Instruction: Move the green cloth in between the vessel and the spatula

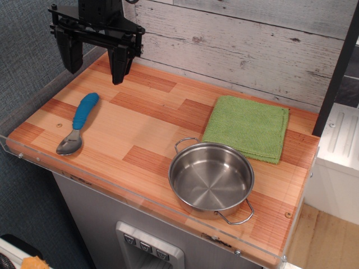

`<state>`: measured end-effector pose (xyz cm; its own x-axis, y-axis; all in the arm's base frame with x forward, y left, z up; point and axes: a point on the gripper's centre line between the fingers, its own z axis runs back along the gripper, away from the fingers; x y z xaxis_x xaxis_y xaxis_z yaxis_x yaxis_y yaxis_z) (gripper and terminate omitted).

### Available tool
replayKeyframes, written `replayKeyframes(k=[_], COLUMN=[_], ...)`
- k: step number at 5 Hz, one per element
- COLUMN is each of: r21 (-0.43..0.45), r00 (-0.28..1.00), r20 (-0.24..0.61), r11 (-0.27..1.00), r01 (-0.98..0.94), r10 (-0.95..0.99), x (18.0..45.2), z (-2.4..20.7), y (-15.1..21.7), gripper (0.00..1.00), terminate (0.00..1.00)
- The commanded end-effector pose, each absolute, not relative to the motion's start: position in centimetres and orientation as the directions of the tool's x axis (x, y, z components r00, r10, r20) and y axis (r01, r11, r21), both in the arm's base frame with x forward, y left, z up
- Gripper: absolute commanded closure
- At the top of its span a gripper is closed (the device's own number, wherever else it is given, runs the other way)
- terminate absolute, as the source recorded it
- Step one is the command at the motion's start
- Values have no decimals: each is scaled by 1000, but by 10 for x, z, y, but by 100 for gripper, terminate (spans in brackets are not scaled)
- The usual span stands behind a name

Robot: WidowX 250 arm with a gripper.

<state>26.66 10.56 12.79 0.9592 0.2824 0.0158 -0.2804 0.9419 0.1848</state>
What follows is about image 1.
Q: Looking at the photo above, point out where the black braided cable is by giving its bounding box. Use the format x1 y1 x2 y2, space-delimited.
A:
0 253 13 269

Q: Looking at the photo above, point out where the silver dispenser button panel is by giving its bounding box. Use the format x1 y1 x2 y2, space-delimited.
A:
116 221 185 268

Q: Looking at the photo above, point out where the orange plush object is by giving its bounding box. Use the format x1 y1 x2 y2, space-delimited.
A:
20 256 50 269

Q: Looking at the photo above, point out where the clear acrylic table guard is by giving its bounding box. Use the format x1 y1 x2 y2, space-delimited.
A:
4 49 319 268

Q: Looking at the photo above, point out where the white toy sink counter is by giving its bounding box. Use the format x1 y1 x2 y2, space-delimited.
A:
304 104 358 224

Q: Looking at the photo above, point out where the grey toy fridge cabinet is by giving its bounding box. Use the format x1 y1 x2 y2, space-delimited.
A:
54 174 259 268

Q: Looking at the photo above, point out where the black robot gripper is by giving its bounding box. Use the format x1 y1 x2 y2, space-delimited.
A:
48 1 145 85

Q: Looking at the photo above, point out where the blue handled metal spoon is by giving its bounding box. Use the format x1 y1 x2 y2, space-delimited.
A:
56 92 99 156

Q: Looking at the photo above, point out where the green towel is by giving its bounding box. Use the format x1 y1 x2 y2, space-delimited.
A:
202 96 289 164

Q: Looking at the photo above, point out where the stainless steel pot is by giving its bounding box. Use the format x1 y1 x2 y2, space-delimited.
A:
168 140 255 225

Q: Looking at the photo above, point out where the dark right frame post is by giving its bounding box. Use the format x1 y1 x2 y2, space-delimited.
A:
312 3 358 137

